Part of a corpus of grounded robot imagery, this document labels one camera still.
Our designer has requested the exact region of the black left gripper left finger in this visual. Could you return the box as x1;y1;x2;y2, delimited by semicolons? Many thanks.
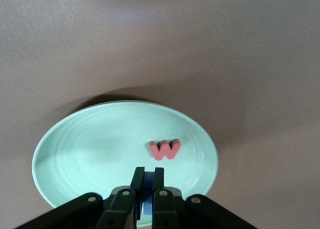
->
14;166;146;229

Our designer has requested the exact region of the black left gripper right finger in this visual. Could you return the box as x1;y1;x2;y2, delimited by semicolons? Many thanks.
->
152;166;258;229

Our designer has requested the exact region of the dark blue foam letter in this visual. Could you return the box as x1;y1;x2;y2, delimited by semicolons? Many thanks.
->
142;171;156;216

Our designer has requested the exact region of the red foam letter w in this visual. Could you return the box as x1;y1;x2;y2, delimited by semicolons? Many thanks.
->
149;138;181;162

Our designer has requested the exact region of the green plate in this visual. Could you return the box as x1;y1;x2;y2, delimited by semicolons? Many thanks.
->
31;99;219;227

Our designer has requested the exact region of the brown table mat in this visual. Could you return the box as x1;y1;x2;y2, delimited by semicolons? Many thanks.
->
0;0;320;229

